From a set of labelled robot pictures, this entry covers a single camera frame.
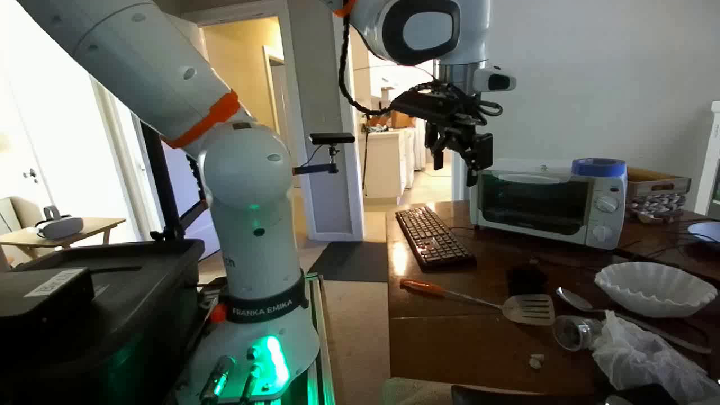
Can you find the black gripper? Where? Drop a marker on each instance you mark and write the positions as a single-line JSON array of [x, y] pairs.
[[461, 119]]

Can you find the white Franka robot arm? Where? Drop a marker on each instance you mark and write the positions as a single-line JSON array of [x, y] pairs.
[[251, 225]]

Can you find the silver spoon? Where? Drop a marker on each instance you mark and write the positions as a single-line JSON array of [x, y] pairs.
[[578, 300]]

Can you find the white fluted paper bowl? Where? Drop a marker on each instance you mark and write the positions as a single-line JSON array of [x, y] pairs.
[[655, 289]]

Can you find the brown box on counter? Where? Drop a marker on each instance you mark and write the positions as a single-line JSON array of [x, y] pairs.
[[401, 119]]

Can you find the white kitchen counter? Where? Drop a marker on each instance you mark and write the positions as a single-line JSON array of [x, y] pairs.
[[391, 159]]

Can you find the black computer keyboard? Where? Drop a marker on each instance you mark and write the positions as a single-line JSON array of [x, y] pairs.
[[436, 238]]

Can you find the white microwave oven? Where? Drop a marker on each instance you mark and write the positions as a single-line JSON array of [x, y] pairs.
[[542, 204]]

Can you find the small black cup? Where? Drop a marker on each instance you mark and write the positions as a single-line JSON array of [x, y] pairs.
[[527, 279]]

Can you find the blue tape roll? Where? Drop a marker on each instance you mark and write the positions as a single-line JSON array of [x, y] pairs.
[[600, 167]]

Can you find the shiny crinkled foil item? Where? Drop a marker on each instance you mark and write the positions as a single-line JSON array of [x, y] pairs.
[[659, 207]]

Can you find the brown cardboard box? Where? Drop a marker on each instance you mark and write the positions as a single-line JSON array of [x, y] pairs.
[[665, 180]]

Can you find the small glass jar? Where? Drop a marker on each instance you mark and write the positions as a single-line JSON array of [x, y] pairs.
[[574, 334]]

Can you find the small white crumb piece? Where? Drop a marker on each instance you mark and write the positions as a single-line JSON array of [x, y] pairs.
[[537, 360]]

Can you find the blue plate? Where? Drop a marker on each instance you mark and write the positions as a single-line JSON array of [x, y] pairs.
[[707, 231]]

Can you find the crumpled white plastic bag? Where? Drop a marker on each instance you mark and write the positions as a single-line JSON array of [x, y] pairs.
[[644, 363]]

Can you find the black stand pole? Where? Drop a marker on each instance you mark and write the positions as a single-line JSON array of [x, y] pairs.
[[160, 193]]

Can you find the black robot control box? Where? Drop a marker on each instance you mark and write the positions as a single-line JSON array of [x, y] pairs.
[[137, 315]]

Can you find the light wooden side table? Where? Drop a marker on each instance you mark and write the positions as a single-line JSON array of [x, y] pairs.
[[68, 234]]

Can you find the white VR headset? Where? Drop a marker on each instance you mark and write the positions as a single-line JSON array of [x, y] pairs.
[[60, 225]]

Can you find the flat black labelled box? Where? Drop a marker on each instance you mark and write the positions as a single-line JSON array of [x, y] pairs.
[[45, 293]]

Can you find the beige armchair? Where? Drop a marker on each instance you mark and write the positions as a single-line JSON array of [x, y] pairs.
[[20, 216]]

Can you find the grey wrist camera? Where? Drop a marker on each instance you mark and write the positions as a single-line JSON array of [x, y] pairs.
[[497, 80]]

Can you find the black stereo camera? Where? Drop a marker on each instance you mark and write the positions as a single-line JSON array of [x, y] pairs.
[[331, 138]]

